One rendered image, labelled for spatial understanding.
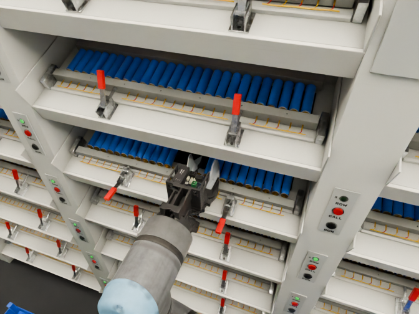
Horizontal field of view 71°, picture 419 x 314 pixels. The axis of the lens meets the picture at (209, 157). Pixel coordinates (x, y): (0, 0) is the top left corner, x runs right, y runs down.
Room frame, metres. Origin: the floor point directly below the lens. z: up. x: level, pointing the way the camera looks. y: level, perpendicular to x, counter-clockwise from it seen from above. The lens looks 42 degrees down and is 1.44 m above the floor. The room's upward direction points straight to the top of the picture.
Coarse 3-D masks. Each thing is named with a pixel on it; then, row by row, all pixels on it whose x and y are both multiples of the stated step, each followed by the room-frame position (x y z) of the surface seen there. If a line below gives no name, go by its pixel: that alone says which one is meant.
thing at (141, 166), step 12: (84, 156) 0.57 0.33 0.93; (96, 156) 0.56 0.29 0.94; (108, 156) 0.56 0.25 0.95; (120, 156) 0.55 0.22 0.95; (108, 168) 0.54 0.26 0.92; (132, 168) 0.53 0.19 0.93; (144, 168) 0.51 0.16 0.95; (156, 168) 0.51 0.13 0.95; (168, 168) 0.51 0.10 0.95; (228, 192) 0.44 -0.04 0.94; (240, 192) 0.44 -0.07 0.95; (252, 192) 0.44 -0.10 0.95; (276, 204) 0.41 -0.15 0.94; (288, 204) 0.40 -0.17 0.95
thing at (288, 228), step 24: (72, 144) 0.60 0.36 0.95; (72, 168) 0.55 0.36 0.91; (96, 168) 0.55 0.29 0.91; (120, 192) 0.50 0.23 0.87; (144, 192) 0.47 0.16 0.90; (216, 216) 0.41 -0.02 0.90; (240, 216) 0.40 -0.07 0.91; (264, 216) 0.40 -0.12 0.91; (288, 216) 0.39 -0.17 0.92; (288, 240) 0.36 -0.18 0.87
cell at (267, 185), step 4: (268, 172) 0.48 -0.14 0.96; (272, 172) 0.48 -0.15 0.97; (268, 176) 0.47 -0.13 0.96; (272, 176) 0.47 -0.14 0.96; (268, 180) 0.46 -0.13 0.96; (272, 180) 0.47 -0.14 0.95; (264, 184) 0.46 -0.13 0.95; (268, 184) 0.45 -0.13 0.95; (264, 188) 0.45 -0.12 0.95; (268, 188) 0.44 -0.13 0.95
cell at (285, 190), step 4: (284, 176) 0.47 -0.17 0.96; (288, 176) 0.47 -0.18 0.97; (292, 176) 0.47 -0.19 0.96; (284, 180) 0.46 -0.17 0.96; (288, 180) 0.46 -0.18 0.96; (284, 184) 0.45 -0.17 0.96; (288, 184) 0.45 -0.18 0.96; (284, 188) 0.44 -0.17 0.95; (288, 188) 0.44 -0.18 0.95; (284, 192) 0.43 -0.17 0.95; (288, 192) 0.43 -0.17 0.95
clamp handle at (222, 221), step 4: (224, 208) 0.41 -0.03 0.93; (228, 208) 0.41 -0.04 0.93; (224, 212) 0.39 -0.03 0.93; (224, 216) 0.38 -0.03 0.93; (220, 220) 0.37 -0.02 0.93; (224, 220) 0.37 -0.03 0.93; (220, 224) 0.36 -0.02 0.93; (216, 228) 0.35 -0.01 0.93; (220, 228) 0.35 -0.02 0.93; (216, 232) 0.35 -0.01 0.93; (220, 232) 0.34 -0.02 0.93
